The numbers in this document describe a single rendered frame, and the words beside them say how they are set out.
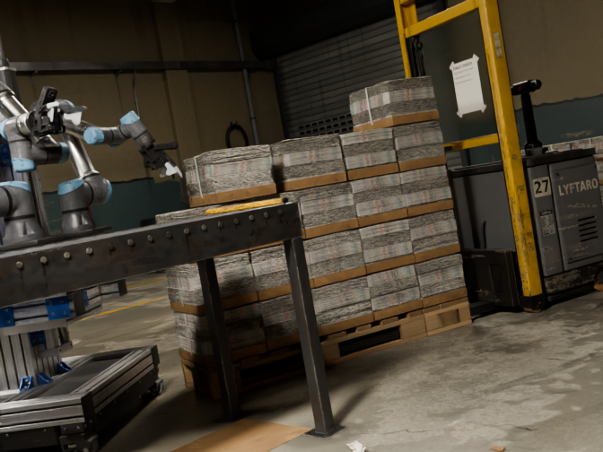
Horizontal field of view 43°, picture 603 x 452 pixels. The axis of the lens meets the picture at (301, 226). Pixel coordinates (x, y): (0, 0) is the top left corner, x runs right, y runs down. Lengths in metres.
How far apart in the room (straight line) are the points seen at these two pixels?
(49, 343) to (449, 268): 1.96
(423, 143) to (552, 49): 6.26
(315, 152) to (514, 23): 6.95
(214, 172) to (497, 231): 1.76
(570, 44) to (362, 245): 6.63
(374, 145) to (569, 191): 1.16
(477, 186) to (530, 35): 5.89
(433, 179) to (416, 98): 0.42
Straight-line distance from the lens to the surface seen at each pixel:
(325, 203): 3.58
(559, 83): 9.99
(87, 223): 3.50
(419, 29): 4.50
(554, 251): 4.23
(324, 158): 3.60
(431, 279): 3.90
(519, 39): 10.25
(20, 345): 3.34
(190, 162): 3.58
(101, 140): 3.40
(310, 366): 2.64
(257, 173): 3.40
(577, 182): 4.38
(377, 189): 3.74
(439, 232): 3.92
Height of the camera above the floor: 0.85
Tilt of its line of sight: 3 degrees down
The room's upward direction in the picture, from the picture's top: 10 degrees counter-clockwise
